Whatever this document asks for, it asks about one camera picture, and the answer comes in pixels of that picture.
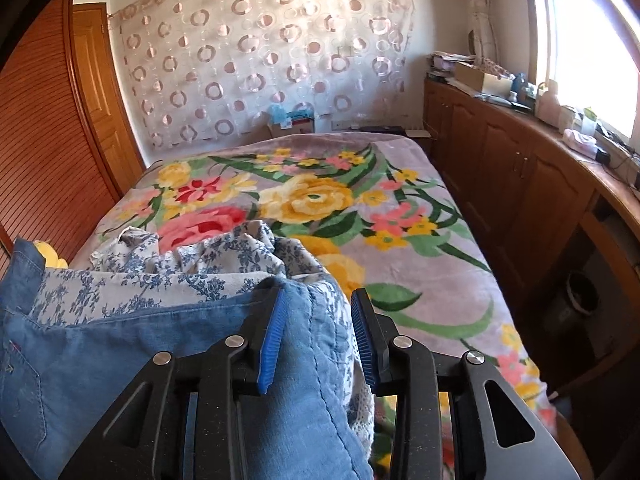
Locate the colourful flower print blanket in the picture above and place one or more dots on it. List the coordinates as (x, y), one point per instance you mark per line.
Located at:
(400, 240)

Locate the long wooden cabinet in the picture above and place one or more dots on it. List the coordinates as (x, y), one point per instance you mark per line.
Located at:
(505, 175)

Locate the blue denim pants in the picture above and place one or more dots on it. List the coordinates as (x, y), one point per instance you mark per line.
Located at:
(100, 355)

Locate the pink white tissue pack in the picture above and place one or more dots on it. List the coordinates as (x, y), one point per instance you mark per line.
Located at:
(580, 141)

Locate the window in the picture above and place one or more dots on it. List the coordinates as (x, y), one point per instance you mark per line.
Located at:
(595, 45)

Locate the yellow plush toy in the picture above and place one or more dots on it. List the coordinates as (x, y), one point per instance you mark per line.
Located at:
(50, 256)

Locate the stack of papers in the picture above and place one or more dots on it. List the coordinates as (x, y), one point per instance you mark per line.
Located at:
(447, 62)

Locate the cardboard box with blue bags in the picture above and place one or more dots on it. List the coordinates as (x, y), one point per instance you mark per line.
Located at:
(292, 122)

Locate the patterned window curtain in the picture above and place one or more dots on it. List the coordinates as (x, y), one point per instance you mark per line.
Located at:
(477, 10)

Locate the dark round pot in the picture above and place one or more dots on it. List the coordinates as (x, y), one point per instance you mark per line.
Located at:
(572, 300)

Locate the flat white box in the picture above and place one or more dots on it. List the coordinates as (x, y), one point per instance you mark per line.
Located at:
(419, 134)

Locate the white plastic jug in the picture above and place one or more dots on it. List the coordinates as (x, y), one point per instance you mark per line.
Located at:
(547, 102)

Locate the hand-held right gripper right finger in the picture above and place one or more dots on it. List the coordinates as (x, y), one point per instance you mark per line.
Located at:
(361, 340)

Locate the small black device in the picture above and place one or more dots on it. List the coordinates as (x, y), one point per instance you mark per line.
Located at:
(603, 156)

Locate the wooden louvered wardrobe door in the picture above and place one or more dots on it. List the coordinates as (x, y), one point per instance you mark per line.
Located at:
(35, 135)

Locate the wooden panel door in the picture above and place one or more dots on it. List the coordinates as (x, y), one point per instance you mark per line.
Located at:
(107, 90)

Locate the blue floral white bed sheet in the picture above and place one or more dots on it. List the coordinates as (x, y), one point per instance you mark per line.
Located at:
(150, 280)

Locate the blue bottle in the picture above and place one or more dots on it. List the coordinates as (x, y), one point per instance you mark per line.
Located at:
(521, 87)

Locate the sheer circle pattern curtain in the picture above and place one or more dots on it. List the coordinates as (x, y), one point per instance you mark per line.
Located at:
(260, 60)

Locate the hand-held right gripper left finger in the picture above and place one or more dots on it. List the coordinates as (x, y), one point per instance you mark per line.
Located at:
(270, 340)

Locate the open cardboard box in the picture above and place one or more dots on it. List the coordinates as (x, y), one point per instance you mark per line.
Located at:
(482, 79)

